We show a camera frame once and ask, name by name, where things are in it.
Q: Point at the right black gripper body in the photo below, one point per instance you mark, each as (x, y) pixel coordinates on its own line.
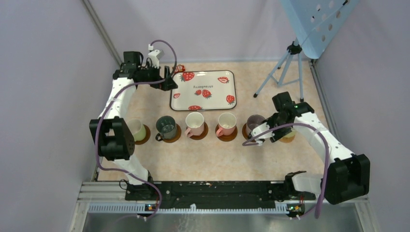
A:
(275, 121)

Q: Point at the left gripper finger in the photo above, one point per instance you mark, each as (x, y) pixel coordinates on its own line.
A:
(167, 72)
(168, 84)

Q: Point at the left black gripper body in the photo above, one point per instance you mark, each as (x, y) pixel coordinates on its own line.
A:
(150, 75)

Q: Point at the green mug back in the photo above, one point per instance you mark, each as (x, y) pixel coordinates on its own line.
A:
(288, 137)

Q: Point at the white strawberry tray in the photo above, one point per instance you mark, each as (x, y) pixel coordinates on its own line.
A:
(204, 91)

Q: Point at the purple mug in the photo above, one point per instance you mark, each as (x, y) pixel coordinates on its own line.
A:
(253, 121)

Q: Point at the dark green mug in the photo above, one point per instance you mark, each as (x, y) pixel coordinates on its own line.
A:
(166, 127)

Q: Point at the brown coaster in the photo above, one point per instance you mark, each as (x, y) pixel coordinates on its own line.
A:
(245, 134)
(146, 138)
(177, 136)
(203, 134)
(229, 137)

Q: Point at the pink mug front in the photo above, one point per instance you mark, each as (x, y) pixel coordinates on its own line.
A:
(195, 123)

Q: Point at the pink mug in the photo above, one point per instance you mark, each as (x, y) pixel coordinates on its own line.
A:
(195, 123)
(226, 124)

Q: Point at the green mug front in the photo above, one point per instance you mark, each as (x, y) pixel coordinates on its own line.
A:
(137, 129)

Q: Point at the pink mug back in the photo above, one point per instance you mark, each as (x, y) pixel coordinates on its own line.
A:
(226, 124)

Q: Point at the light blue music stand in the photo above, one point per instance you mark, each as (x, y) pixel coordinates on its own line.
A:
(315, 23)

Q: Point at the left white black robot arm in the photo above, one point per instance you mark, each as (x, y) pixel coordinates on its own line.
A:
(112, 137)

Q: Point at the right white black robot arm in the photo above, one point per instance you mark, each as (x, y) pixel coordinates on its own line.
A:
(346, 175)

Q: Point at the red snack packet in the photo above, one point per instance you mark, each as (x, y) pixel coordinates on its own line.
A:
(180, 68)

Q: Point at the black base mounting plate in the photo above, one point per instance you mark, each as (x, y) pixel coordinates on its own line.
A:
(216, 194)

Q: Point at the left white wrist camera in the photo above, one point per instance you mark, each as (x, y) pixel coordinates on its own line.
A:
(154, 56)

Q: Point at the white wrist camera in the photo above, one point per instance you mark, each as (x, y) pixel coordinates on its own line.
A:
(261, 133)
(154, 56)

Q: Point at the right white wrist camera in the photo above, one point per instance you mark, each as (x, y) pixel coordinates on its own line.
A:
(261, 133)

